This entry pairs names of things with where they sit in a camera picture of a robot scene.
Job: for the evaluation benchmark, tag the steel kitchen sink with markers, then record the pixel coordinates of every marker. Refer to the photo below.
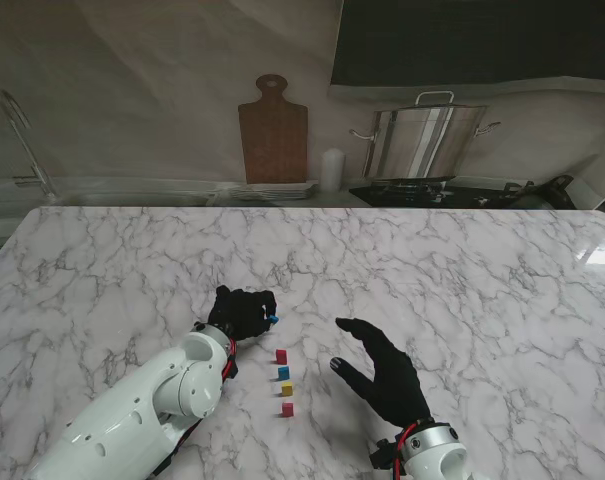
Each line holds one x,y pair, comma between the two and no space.
132,199

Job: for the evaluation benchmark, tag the yellow domino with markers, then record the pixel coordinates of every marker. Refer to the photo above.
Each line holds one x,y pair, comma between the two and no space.
287,389

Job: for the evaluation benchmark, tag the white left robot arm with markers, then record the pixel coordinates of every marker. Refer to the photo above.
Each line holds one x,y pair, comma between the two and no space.
147,410

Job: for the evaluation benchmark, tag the stack of white plates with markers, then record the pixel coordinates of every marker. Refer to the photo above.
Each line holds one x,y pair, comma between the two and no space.
277,191

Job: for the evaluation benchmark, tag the white cylindrical candle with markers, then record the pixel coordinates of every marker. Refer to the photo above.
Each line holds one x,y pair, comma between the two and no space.
332,170

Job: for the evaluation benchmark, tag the blue domino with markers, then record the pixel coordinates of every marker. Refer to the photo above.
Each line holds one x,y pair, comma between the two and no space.
273,318
283,373

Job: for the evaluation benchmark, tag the pink domino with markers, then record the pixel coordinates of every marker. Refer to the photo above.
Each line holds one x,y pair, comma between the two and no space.
287,410

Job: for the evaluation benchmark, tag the brown wooden cutting board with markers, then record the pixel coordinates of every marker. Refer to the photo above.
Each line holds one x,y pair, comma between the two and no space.
274,145

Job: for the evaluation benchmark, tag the chrome kitchen faucet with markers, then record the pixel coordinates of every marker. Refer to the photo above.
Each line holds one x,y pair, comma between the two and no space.
29,150

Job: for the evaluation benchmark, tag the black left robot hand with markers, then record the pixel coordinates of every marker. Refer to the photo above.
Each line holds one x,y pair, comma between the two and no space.
239,315

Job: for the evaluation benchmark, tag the black frying pan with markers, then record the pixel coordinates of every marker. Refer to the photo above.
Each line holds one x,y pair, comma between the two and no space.
547,196

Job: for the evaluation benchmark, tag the red domino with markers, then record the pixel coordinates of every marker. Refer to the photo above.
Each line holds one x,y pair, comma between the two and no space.
281,356

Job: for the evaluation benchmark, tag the dark range hood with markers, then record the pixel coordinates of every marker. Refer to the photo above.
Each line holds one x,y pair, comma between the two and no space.
482,40

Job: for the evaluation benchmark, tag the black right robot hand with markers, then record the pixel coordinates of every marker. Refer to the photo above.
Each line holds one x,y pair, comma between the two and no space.
392,385

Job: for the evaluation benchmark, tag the large steel stock pot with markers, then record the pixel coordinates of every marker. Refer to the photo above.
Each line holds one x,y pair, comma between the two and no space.
422,142

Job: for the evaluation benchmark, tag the black gas stove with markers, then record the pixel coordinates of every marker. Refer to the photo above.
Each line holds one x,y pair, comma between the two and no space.
417,196

